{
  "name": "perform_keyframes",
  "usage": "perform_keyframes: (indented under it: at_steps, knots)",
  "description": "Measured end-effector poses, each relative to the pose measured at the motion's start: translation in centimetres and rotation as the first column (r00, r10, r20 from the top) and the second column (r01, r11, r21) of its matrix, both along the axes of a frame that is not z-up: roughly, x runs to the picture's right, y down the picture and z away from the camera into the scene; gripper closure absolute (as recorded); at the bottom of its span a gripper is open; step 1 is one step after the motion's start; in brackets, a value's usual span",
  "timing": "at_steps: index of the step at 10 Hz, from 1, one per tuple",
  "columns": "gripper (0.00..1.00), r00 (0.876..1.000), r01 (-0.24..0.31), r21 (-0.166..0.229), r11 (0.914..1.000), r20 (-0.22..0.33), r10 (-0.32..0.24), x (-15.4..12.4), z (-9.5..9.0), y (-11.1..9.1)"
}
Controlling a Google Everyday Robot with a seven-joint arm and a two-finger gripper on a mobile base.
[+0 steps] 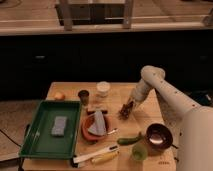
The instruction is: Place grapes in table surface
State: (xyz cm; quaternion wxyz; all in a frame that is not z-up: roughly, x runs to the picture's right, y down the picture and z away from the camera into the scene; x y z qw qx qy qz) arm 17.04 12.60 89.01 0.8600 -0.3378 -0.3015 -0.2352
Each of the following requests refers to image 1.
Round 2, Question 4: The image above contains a dark grape bunch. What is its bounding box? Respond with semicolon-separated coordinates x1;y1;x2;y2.
119;101;134;120

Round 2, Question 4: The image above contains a grey sponge block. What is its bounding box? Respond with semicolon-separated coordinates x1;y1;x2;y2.
51;116;67;136

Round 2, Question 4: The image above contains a silver spoon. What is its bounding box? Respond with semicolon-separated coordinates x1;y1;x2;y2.
107;128;118;135

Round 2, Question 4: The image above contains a green plastic tray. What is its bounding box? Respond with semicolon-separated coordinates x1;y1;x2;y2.
19;100;81;160

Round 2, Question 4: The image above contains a green plastic cup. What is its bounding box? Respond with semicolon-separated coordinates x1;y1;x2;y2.
132;143;148;162

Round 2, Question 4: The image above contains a dark metal cup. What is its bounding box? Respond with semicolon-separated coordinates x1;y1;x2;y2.
78;90;89;106

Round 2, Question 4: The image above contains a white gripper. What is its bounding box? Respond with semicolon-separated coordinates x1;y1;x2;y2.
131;79;151;104

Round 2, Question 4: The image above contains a white handled knife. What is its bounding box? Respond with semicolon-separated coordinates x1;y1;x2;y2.
72;145;119;164

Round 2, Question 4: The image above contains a black cable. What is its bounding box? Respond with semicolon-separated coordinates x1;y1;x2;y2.
0;123;31;171

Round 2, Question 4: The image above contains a dark brown bowl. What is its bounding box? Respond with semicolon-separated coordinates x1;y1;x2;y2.
145;123;173;156

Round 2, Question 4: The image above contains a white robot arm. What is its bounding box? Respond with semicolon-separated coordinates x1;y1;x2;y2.
129;65;213;171

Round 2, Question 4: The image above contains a white lidded jar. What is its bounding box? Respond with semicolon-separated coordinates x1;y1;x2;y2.
96;81;110;97

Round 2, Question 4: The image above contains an orange plate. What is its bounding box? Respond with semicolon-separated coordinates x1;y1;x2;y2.
81;115;111;141

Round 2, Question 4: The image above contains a grey folded cloth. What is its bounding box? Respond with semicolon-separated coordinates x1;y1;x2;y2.
88;111;106;136

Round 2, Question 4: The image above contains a green cucumber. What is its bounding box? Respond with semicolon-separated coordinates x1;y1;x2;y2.
117;133;142;146

